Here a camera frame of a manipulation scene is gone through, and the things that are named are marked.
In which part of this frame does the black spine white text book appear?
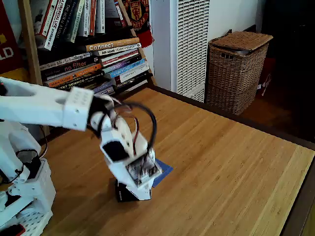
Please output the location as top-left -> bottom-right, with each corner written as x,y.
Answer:
115,72 -> 154,89

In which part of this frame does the wooden bookshelf frame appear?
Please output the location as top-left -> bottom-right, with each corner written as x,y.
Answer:
18,0 -> 158,141

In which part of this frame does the red black football scarf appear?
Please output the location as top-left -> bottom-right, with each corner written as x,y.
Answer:
122,0 -> 155,49

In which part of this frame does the white red striped book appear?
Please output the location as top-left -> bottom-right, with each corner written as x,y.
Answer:
99,48 -> 140,66

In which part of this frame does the red black table clamp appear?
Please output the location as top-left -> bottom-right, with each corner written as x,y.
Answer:
0,224 -> 27,236

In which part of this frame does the red spine white book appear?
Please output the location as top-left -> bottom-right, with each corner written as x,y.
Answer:
31,0 -> 60,37

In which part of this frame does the white serif title book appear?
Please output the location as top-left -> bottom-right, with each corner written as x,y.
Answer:
114,65 -> 151,85

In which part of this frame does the wide white spine book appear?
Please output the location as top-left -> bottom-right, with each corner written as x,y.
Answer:
95,0 -> 106,34

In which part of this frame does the white louvered heater panel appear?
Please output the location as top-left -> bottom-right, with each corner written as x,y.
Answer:
169,0 -> 211,103

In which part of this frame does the orange spine upright book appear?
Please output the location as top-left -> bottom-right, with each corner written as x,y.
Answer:
89,0 -> 97,36

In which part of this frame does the white cursive title book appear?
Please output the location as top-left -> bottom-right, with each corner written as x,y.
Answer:
39,52 -> 92,71

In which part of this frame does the black camera cable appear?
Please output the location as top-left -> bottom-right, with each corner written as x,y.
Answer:
108,102 -> 158,160

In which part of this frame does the wrist camera board white mount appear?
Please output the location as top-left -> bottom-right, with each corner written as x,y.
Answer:
126,132 -> 163,186

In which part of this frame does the black and white servo box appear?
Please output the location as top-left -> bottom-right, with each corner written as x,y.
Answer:
115,178 -> 153,203

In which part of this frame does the tan Connect book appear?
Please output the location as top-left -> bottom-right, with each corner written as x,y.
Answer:
85,37 -> 140,53

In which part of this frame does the dark moral animal book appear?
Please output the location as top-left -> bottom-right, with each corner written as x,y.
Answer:
53,0 -> 78,49

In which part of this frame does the red and yellow banner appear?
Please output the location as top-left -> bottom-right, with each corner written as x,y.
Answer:
0,2 -> 28,82

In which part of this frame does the red white leaning book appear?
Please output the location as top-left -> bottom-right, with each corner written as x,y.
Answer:
113,0 -> 128,28

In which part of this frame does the blue spine book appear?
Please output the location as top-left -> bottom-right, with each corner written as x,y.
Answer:
108,61 -> 149,79

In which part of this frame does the pale green spine book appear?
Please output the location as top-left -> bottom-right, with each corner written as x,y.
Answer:
69,0 -> 86,44

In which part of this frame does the red bag white print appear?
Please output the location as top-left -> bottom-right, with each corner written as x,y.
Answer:
255,56 -> 276,97

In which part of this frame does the white financial life book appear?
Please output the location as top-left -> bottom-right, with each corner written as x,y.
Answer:
43,0 -> 68,52

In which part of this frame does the narrow white spine book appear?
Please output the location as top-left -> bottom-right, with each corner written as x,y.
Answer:
83,0 -> 91,37

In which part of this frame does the black no filter book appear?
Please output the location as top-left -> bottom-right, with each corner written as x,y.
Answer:
40,57 -> 99,80

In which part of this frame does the blue tape square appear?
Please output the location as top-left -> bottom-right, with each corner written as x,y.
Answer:
152,158 -> 174,189

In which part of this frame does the purple spine book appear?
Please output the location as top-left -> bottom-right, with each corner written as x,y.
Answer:
103,58 -> 146,74

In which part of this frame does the orange spine flat book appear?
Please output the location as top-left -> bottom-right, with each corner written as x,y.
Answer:
45,63 -> 103,88

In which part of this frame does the brown wicker basket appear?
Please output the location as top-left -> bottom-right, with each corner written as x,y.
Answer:
205,30 -> 274,116

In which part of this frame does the white Modern Romance book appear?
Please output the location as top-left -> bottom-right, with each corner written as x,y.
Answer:
93,42 -> 142,57

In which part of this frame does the black Rocket Science book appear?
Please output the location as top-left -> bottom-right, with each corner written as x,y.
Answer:
48,75 -> 107,92

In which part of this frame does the lavender spine book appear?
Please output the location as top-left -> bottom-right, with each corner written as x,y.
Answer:
93,82 -> 116,97

